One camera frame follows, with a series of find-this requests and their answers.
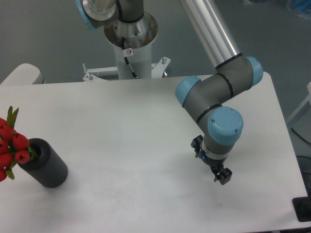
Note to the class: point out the blue plastic bag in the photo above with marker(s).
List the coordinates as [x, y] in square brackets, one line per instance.
[301, 8]

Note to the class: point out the red tulip bouquet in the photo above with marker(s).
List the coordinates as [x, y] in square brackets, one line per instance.
[15, 148]

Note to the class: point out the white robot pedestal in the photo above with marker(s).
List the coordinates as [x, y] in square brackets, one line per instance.
[132, 44]

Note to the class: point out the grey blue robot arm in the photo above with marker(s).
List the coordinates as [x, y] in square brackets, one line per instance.
[202, 99]

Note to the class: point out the black box at table edge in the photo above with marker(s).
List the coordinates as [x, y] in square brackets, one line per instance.
[302, 207]

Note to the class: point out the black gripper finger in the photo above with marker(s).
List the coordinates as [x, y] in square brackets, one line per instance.
[223, 175]
[196, 145]

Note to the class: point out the white furniture frame right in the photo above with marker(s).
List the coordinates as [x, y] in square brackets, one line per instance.
[301, 109]

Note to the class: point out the dark grey ribbed vase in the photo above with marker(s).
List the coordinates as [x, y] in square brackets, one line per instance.
[48, 169]

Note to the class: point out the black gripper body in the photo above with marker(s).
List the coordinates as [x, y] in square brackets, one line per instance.
[215, 161]

